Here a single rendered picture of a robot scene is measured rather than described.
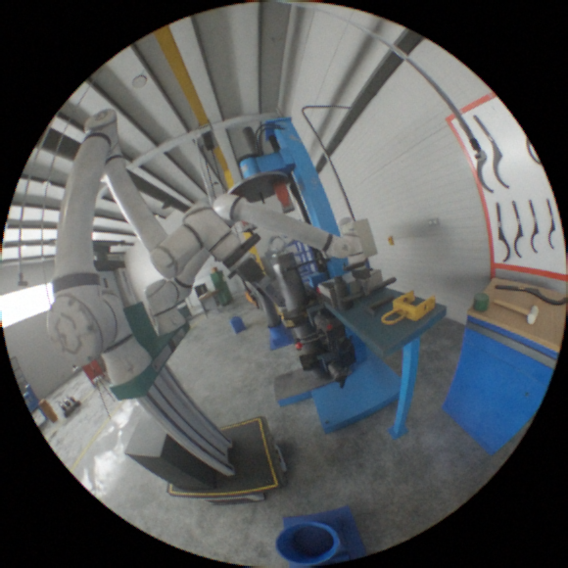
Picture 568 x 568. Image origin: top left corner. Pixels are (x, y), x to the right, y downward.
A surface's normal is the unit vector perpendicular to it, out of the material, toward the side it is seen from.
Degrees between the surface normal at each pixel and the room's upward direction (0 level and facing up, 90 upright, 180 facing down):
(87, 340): 99
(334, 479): 0
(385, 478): 0
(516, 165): 90
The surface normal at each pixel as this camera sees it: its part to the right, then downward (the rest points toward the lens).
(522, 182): -0.94, 0.33
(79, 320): 0.71, 0.00
